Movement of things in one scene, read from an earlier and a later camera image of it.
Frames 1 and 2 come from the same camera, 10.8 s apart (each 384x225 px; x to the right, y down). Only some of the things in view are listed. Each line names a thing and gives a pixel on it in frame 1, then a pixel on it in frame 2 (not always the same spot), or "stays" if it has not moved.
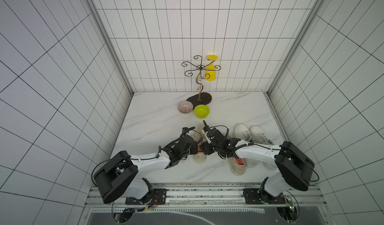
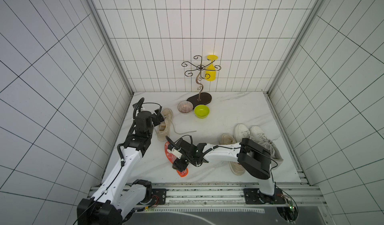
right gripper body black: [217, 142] -> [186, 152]
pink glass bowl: [185, 107] stays
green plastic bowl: [201, 111] stays
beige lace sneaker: [198, 136] -> [163, 129]
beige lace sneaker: [237, 165] stays
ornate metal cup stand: [203, 98] stays
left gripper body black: [192, 150] -> [155, 121]
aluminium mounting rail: [218, 195] stays
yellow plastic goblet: [210, 73] stays
